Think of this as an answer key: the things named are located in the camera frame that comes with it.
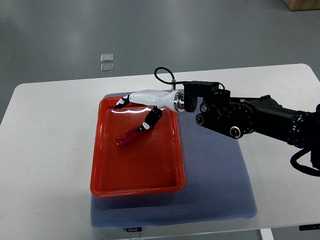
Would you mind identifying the white table leg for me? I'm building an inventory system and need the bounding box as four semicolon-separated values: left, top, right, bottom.
259;228;274;240

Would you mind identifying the red plastic tray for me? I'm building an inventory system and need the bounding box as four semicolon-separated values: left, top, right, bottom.
90;96;186;198

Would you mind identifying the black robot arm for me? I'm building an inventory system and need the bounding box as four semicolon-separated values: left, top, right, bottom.
175;81;320;177

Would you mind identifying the black mat label tag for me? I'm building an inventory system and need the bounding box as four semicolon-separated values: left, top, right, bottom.
126;227;143;233

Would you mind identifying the upper clear floor plate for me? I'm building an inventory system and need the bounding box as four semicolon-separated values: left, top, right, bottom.
100;53;114;63

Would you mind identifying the black table edge label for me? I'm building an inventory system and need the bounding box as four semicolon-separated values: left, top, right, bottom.
298;223;320;231

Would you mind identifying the red pepper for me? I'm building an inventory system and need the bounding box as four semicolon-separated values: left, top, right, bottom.
115;128;143;147

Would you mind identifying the cardboard box corner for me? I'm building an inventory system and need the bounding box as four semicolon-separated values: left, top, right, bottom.
283;0;320;11

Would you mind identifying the blue-grey mesh mat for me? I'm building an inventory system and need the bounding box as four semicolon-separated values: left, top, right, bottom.
91;112;257;228

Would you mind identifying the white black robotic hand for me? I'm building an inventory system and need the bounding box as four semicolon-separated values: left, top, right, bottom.
114;90;185;132

